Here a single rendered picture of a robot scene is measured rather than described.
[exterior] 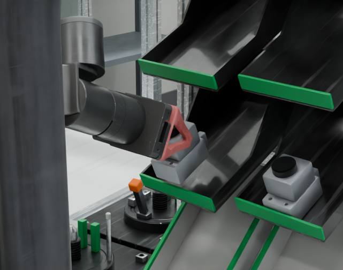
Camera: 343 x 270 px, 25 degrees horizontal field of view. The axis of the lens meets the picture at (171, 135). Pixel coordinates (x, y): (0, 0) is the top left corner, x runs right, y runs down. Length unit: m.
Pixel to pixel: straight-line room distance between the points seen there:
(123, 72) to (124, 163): 3.24
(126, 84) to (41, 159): 4.89
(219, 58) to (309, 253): 0.29
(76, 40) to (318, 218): 0.36
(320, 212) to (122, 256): 0.50
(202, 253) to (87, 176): 0.93
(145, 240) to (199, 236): 0.28
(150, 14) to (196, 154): 1.45
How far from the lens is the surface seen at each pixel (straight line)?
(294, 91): 0.90
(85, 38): 0.88
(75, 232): 1.30
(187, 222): 1.16
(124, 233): 1.45
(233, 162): 1.06
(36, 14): 0.47
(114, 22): 5.21
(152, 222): 1.45
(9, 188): 0.48
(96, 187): 1.96
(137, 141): 0.92
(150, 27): 2.44
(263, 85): 0.93
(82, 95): 0.85
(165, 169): 1.01
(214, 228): 1.15
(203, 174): 1.06
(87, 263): 1.31
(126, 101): 0.90
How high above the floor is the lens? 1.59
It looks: 18 degrees down
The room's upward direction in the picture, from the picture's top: straight up
